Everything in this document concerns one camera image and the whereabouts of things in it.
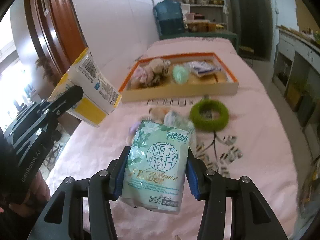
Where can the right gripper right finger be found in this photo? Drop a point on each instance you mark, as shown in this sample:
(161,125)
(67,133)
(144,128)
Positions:
(208,185)

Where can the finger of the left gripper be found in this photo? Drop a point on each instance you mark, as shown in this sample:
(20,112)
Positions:
(66,101)

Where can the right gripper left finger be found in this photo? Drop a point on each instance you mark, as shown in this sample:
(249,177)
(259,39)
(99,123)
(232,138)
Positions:
(105,186)

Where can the yellow white carton box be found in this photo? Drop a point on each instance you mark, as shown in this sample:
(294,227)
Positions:
(99,98)

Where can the green tissue pack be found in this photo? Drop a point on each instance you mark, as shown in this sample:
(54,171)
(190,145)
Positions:
(155,170)

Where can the purple bow plush bear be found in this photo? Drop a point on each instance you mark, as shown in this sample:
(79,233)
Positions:
(133,129)

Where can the small peach plush toy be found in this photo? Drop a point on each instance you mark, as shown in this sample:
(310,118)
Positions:
(159,112)

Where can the plush doll pink dress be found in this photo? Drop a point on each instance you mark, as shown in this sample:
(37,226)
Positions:
(150,75)

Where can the orange rimmed cardboard tray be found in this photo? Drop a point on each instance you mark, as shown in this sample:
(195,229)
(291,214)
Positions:
(221,83)

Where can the mint green sponge packet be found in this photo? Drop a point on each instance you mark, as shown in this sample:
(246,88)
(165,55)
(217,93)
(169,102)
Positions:
(180,74)

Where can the blue white wipes packet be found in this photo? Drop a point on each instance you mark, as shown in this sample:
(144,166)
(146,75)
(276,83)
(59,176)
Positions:
(202,68)

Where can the blue water jug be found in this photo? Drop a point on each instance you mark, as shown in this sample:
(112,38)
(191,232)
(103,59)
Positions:
(169,18)

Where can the white kitchen counter cabinet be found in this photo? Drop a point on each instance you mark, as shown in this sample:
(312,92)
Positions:
(296,75)

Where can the green low table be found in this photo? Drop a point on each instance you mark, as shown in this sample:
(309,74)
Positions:
(233,37)

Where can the green metal shelf rack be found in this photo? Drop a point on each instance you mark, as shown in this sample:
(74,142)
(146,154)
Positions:
(197,2)

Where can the black refrigerator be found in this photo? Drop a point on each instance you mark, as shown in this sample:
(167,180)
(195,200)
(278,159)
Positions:
(250,23)

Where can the red wooden door frame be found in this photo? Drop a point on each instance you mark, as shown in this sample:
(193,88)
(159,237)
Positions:
(56,34)

